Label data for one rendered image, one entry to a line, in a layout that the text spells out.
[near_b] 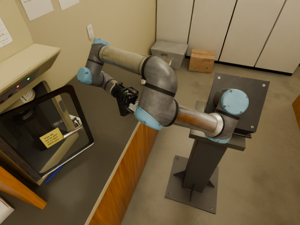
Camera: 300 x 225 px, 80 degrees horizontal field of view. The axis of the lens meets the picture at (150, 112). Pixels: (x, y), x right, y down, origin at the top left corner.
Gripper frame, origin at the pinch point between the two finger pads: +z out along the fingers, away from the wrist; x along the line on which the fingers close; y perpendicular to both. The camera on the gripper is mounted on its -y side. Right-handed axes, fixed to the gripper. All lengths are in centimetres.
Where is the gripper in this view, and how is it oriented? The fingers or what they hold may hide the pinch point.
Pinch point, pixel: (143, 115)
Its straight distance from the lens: 83.2
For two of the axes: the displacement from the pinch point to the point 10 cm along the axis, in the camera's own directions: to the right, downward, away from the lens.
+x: 6.7, -3.5, 6.6
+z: 7.1, 5.5, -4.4
